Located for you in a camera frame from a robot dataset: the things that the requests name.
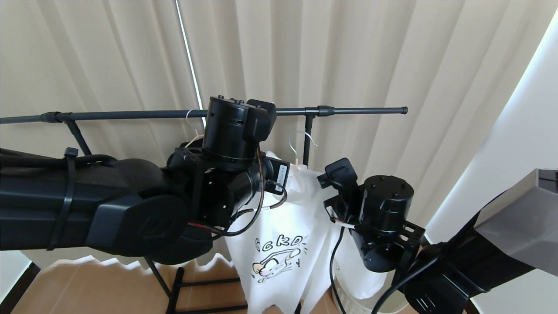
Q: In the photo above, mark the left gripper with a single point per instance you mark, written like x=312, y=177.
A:
x=261, y=174

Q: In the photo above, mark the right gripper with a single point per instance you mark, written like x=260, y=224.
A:
x=379, y=253

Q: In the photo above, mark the pink clothes hanger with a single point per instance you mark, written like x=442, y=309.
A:
x=188, y=114
x=293, y=150

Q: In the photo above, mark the white garment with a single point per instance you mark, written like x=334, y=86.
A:
x=283, y=218

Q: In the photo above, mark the black shorts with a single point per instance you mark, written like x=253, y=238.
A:
x=183, y=248

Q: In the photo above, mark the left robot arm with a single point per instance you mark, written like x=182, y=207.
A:
x=87, y=205

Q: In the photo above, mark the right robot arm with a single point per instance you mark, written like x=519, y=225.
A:
x=479, y=253

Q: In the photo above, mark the white laundry basket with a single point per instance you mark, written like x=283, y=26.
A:
x=348, y=301

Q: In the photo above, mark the black clothes rack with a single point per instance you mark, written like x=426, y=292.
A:
x=348, y=110

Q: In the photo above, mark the beige curtain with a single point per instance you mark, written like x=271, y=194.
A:
x=348, y=43

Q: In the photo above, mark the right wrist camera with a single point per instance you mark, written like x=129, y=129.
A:
x=342, y=174

